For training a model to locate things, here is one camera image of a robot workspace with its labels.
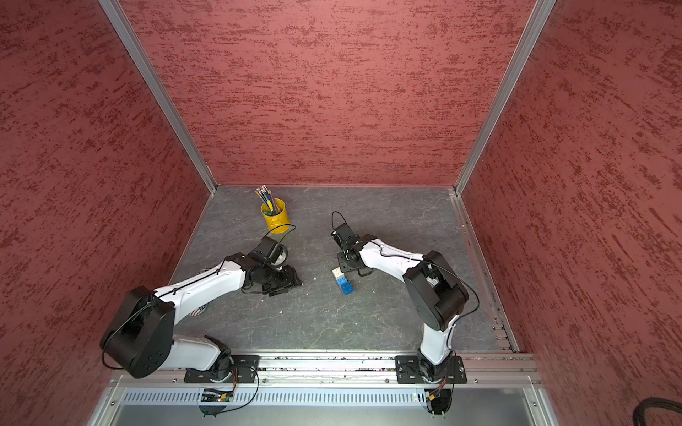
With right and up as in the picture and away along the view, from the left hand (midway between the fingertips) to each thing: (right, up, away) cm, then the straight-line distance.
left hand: (294, 290), depth 85 cm
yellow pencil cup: (-9, +22, +15) cm, 28 cm away
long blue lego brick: (+17, +2, 0) cm, 17 cm away
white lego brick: (+14, +5, +3) cm, 15 cm away
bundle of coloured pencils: (-13, +31, +12) cm, 36 cm away
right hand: (+19, +6, +8) cm, 21 cm away
